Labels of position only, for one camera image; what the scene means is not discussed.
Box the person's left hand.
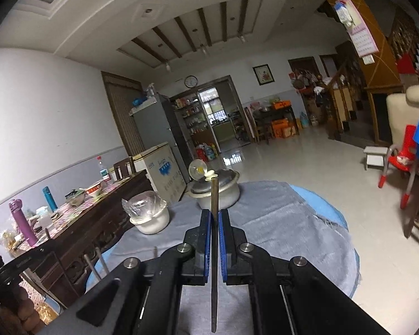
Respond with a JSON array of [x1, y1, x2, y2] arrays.
[[0, 287, 46, 335]]

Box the purple thermos bottle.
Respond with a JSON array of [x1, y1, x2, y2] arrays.
[[9, 199, 38, 247]]

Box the dark carved wooden sideboard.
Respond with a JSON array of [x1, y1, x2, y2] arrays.
[[24, 170, 152, 307]]

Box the clear plastic bag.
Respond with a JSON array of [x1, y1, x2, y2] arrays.
[[122, 191, 167, 222]]

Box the blue under cloth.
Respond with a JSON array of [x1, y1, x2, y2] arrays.
[[291, 185, 349, 231]]

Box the teal bottle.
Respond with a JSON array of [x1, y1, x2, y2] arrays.
[[42, 186, 58, 212]]

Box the glass lidded bowl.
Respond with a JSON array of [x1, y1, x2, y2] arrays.
[[65, 189, 86, 207]]

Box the aluminium pot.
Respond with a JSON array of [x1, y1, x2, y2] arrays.
[[189, 182, 241, 209]]

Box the red white bowl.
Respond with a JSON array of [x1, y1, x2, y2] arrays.
[[85, 181, 102, 198]]

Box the white chest freezer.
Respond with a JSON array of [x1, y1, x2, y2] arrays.
[[132, 142, 186, 204]]

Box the clear plastic water bottle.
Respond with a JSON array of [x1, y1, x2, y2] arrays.
[[97, 156, 111, 181]]

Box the pot lid with knob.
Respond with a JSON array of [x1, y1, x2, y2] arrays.
[[191, 169, 240, 197]]

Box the small white fan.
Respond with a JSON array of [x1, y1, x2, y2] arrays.
[[188, 159, 208, 181]]

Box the white step stool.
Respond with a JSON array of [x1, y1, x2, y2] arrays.
[[363, 146, 388, 170]]

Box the orange boxes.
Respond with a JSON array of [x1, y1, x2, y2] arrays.
[[272, 100, 299, 138]]

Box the grey refrigerator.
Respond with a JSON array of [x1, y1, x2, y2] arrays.
[[129, 93, 194, 183]]

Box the dark wooden side table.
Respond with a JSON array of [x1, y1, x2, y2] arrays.
[[253, 100, 300, 144]]

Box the red child chair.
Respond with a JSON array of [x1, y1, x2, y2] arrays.
[[378, 125, 418, 209]]

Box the wooden stair railing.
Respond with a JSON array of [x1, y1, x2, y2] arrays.
[[297, 58, 362, 141]]

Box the beige sofa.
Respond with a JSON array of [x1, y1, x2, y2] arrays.
[[386, 85, 419, 145]]

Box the round wall clock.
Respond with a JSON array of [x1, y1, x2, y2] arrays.
[[184, 75, 198, 89]]

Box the framed wall picture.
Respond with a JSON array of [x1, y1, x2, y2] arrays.
[[253, 64, 275, 85]]

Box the wall calendar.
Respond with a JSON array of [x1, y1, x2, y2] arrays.
[[334, 0, 378, 58]]

